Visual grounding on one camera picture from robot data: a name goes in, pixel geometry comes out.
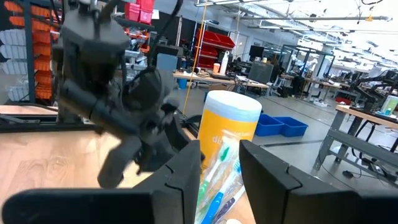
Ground orange white bin rack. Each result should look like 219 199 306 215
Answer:
0 0 60 102

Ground long wooden work table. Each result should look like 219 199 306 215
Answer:
172 70 270 91

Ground purple white wrapped toothbrush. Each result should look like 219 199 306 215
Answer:
214 186 246 224

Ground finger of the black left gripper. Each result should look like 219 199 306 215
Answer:
111 142 142 189
97 136 131 189

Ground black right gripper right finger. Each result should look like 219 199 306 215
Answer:
238 139 398 224

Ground yellow hanging cable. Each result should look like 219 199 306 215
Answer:
183 0 208 114

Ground red bin shelving rack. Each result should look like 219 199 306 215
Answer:
195 29 236 70

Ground blue white toothbrush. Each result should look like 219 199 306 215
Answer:
201 160 243 224

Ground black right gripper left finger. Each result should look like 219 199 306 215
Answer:
1 139 202 224

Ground yellow white wipes canister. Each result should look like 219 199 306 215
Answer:
197 90 263 175

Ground green white wrapped toothbrush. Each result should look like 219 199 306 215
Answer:
197 144 233 215

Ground black aluminium table frame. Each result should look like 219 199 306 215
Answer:
0 105 200 138

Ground wooden workbench grey legs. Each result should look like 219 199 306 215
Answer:
313 104 398 189

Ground tall white bottle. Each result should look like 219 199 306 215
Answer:
219 50 230 76

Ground red plastic storage bin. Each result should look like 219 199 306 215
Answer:
136 0 155 26
124 2 141 22

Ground translucent green container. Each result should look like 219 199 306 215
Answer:
381 95 398 116

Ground blue plastic floor bin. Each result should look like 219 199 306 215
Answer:
254 113 284 137
273 116 309 138

